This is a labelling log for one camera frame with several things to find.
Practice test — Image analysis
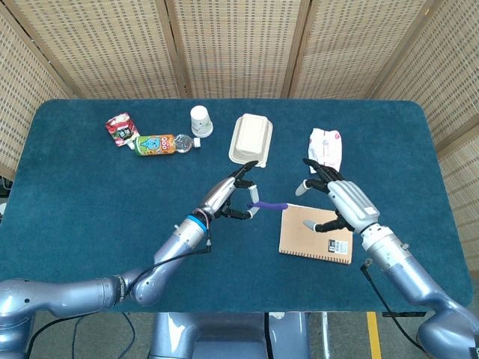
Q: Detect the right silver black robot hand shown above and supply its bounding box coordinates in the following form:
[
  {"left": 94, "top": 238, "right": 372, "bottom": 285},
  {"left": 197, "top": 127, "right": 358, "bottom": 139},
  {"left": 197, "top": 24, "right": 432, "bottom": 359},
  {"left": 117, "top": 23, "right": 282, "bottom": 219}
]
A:
[{"left": 294, "top": 158, "right": 380, "bottom": 235}]

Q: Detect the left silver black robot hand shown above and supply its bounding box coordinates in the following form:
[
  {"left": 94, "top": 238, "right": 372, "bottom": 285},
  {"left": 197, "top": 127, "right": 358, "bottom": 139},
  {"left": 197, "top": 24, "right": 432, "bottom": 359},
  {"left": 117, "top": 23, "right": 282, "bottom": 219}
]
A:
[{"left": 198, "top": 160, "right": 260, "bottom": 221}]

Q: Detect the purple stretchy cord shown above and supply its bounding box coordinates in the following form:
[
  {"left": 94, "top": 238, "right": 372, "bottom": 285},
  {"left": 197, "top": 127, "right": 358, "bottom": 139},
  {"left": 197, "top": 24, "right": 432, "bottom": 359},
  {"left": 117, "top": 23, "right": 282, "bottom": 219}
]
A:
[{"left": 247, "top": 200, "right": 290, "bottom": 211}]

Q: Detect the kraft spiral notebook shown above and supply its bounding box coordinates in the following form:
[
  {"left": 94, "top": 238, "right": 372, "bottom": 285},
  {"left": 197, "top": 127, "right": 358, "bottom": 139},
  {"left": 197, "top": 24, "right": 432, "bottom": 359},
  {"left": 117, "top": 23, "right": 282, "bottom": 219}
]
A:
[{"left": 278, "top": 203, "right": 354, "bottom": 266}]

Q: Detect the beige takeout food container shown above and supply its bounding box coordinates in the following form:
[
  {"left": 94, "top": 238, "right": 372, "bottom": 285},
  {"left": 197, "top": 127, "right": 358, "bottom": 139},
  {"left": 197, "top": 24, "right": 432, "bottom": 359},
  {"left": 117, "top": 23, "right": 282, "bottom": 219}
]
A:
[{"left": 228, "top": 113, "right": 274, "bottom": 168}]

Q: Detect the white tissue pack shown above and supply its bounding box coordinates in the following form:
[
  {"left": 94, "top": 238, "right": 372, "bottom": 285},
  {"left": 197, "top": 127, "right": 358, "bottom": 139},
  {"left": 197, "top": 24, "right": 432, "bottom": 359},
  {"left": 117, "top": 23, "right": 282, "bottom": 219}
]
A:
[{"left": 307, "top": 127, "right": 344, "bottom": 177}]

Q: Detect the white floral paper cup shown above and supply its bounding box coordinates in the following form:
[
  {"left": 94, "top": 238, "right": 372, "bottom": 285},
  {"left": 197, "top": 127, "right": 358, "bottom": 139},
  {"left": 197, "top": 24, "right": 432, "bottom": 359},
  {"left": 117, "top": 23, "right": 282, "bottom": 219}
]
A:
[{"left": 189, "top": 105, "right": 214, "bottom": 138}]

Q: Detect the orange label plastic bottle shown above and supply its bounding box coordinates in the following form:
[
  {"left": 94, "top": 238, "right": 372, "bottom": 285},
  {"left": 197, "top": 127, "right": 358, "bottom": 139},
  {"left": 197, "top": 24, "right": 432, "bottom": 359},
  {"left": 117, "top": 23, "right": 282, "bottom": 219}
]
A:
[{"left": 129, "top": 133, "right": 201, "bottom": 157}]

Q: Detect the teal felt table cover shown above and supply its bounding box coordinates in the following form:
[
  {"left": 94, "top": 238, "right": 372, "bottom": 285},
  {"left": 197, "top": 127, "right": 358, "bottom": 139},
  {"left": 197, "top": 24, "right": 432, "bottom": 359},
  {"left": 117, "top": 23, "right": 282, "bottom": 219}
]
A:
[{"left": 0, "top": 98, "right": 475, "bottom": 313}]

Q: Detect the red snack pouch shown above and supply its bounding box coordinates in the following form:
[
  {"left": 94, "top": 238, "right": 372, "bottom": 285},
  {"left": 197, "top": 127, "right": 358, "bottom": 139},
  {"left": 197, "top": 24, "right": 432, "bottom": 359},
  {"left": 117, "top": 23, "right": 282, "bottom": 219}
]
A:
[{"left": 105, "top": 111, "right": 141, "bottom": 149}]

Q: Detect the white table leg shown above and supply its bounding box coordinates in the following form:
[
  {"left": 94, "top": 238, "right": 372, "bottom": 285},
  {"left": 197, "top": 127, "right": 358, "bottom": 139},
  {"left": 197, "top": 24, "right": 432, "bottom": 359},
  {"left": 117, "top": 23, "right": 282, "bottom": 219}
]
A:
[{"left": 320, "top": 312, "right": 332, "bottom": 359}]

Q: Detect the silver robot torso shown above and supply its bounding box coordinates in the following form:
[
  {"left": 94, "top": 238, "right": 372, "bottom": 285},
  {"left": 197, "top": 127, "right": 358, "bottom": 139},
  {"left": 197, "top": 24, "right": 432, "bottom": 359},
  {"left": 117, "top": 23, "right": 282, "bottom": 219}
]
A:
[{"left": 148, "top": 312, "right": 311, "bottom": 359}]

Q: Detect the woven wicker folding screen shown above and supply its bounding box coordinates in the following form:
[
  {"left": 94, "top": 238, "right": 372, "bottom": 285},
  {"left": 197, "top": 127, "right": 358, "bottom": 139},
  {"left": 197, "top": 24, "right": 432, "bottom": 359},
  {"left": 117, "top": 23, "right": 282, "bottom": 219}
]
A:
[{"left": 0, "top": 0, "right": 479, "bottom": 270}]

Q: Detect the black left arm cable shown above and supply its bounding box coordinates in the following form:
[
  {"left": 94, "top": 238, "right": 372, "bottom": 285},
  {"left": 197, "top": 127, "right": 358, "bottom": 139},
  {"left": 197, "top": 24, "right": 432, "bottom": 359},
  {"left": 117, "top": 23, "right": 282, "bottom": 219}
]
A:
[{"left": 129, "top": 220, "right": 213, "bottom": 291}]

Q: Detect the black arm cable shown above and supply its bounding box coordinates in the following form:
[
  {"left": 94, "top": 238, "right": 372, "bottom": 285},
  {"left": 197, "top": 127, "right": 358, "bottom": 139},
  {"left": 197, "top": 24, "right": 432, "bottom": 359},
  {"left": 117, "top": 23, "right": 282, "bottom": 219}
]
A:
[
  {"left": 129, "top": 220, "right": 213, "bottom": 291},
  {"left": 360, "top": 260, "right": 427, "bottom": 352}
]

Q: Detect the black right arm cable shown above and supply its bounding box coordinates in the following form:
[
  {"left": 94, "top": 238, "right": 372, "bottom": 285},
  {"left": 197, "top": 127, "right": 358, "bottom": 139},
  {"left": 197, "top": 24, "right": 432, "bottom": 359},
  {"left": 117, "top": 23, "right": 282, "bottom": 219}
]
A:
[{"left": 360, "top": 260, "right": 427, "bottom": 352}]

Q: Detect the black floor cable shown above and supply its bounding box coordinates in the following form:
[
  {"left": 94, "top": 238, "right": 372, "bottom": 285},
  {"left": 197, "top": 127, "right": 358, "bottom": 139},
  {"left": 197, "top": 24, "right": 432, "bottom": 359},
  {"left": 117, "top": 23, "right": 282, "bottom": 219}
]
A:
[{"left": 25, "top": 313, "right": 135, "bottom": 359}]

